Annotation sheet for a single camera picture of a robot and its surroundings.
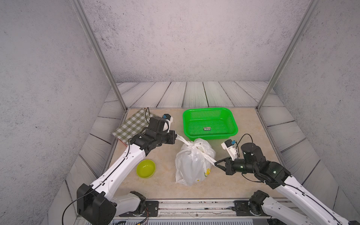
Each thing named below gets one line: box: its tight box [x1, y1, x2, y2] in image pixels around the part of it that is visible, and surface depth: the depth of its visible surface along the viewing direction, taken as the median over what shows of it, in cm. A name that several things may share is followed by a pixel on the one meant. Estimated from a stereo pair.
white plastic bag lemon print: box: [174, 133, 217, 187], surface depth 72 cm
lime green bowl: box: [135, 159, 157, 179], surface depth 87 cm
